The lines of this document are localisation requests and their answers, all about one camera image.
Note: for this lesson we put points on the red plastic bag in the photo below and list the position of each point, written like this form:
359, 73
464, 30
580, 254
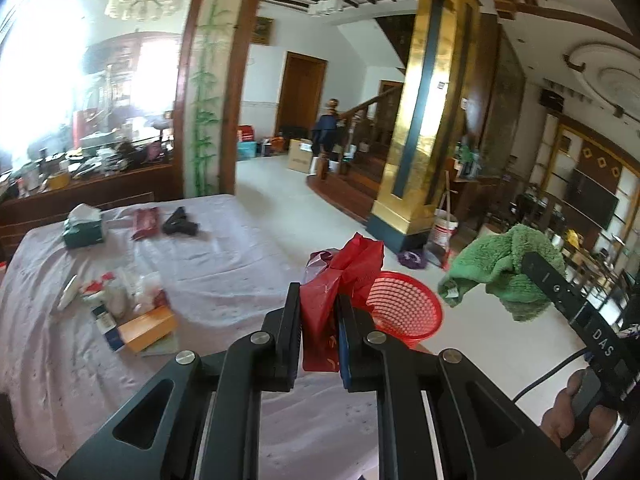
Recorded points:
320, 310

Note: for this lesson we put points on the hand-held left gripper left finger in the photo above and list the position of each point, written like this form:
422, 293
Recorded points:
292, 320

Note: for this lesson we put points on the teal bag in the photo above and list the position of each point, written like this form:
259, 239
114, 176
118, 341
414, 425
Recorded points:
246, 150

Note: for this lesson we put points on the black speaker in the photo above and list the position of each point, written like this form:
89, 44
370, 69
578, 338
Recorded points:
550, 97

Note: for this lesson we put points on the white plastic wrapper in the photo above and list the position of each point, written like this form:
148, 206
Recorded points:
135, 290

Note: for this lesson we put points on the red plastic basket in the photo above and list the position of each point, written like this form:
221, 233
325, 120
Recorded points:
405, 305

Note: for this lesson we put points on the television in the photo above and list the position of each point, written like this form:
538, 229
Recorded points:
592, 200

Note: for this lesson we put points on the person's right hand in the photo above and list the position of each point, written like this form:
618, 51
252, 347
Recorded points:
557, 417

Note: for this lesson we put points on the blue white box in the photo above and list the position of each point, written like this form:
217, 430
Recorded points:
107, 327

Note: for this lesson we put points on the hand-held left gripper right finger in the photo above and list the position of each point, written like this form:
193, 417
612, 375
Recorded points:
342, 345

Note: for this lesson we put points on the red gift box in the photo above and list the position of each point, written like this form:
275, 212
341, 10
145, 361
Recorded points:
245, 135

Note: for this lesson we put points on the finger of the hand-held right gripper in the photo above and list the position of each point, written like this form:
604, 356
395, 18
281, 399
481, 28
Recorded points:
575, 310

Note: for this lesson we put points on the framed picture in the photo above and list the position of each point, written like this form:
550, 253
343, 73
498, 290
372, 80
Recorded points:
262, 30

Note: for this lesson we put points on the green tissue box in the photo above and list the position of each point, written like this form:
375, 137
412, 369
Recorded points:
82, 230

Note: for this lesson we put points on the cluttered wooden sideboard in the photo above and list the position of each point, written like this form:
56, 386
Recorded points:
100, 185

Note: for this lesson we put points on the purple cloth on floor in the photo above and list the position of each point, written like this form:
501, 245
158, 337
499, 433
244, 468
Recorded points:
411, 259

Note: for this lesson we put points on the green towel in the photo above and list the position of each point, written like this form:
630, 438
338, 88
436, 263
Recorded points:
500, 265

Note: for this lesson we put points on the dark jacket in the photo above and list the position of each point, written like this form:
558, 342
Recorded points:
325, 132

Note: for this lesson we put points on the white bucket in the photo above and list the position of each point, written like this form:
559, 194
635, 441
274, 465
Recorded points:
442, 232

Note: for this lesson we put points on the wooden staircase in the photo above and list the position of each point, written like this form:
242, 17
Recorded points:
360, 175

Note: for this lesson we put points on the ceiling light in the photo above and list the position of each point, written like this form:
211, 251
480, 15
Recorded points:
325, 7

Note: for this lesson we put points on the white tube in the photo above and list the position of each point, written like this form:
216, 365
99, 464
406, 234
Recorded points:
67, 291

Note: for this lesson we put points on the gold pillar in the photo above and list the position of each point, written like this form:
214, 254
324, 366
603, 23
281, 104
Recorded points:
425, 110

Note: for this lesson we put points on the orange box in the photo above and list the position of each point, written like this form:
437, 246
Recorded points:
145, 327

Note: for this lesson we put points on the wooden door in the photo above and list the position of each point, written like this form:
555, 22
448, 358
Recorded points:
300, 90

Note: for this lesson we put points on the broom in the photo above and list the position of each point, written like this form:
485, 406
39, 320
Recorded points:
447, 195

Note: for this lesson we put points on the dark red packet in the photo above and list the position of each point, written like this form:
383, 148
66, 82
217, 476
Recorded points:
146, 222

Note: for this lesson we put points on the cardboard box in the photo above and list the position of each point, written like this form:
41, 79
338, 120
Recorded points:
300, 156

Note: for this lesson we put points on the yellow cloth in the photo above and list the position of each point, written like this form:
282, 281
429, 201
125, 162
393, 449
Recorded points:
572, 237

